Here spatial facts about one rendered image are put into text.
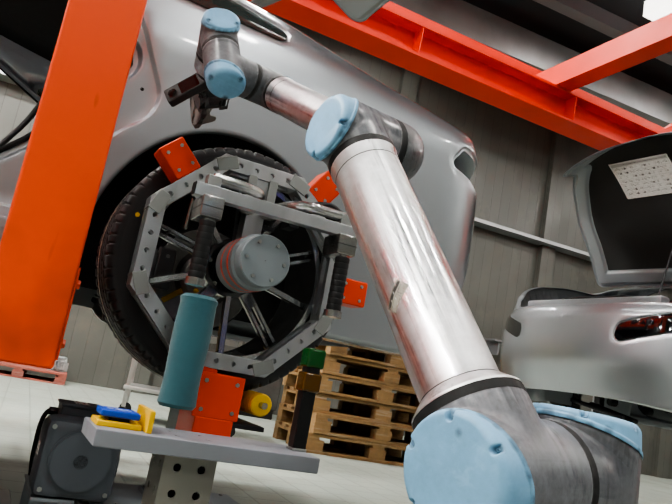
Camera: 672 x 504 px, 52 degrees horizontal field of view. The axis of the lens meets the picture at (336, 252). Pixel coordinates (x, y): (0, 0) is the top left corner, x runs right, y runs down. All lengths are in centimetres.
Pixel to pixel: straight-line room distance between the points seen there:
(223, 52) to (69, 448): 97
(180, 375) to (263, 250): 34
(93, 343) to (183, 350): 858
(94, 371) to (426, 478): 946
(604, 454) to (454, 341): 23
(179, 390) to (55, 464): 33
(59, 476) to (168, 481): 45
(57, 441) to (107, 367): 847
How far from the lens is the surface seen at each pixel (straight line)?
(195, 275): 152
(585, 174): 519
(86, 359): 1017
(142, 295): 172
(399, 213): 101
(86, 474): 176
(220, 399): 176
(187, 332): 161
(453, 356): 88
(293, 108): 156
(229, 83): 165
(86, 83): 165
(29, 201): 158
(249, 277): 164
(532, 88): 592
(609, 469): 95
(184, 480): 136
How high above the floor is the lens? 59
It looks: 11 degrees up
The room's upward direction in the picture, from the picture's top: 11 degrees clockwise
